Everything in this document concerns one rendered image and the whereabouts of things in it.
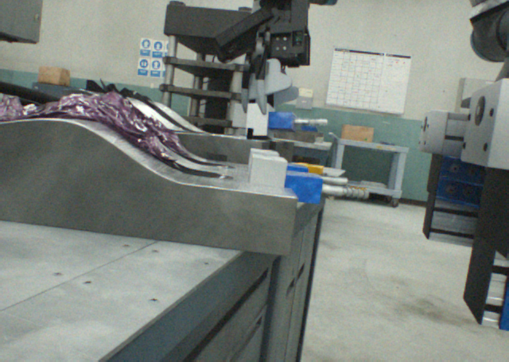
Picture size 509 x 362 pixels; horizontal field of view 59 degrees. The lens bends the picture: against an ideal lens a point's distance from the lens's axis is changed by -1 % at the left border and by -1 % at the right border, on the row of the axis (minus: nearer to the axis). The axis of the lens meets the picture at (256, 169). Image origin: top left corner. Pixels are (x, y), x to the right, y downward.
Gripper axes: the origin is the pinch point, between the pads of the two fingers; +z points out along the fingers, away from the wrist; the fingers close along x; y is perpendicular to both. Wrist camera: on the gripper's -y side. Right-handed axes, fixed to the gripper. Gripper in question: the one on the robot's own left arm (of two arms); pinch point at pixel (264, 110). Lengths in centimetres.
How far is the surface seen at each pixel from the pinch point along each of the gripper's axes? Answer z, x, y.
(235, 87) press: -101, 359, -123
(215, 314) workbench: 29.1, -22.9, 0.7
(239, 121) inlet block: -3.1, 25.8, -12.4
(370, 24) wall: -259, 610, 4
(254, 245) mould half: 19.6, -34.2, 8.2
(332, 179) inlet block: 12.3, -14.4, 13.1
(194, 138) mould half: 5.8, -6.9, -9.7
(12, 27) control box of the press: -31, 27, -81
